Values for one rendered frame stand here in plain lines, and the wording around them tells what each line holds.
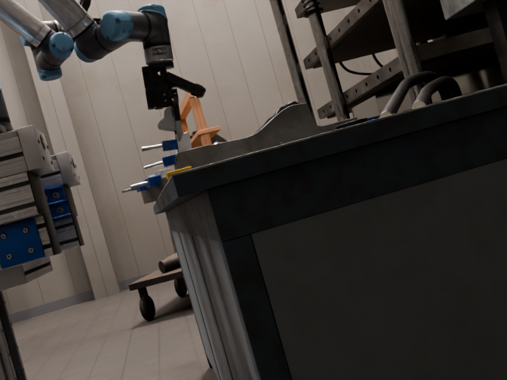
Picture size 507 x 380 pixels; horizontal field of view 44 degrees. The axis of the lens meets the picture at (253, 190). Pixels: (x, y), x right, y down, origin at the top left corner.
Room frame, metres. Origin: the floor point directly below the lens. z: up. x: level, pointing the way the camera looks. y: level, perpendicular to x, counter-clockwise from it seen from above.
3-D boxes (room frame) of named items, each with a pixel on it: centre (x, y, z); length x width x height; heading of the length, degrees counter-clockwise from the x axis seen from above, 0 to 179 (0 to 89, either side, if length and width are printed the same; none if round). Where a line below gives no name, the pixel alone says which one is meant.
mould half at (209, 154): (1.79, -0.06, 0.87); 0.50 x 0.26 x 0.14; 100
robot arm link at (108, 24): (1.60, 0.21, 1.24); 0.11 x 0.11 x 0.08; 51
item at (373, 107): (2.47, -0.75, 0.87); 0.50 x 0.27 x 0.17; 100
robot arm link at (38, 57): (2.04, 0.53, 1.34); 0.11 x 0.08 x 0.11; 35
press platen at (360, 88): (2.54, -0.86, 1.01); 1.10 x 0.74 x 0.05; 10
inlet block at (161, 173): (1.95, 0.30, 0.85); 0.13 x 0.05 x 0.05; 118
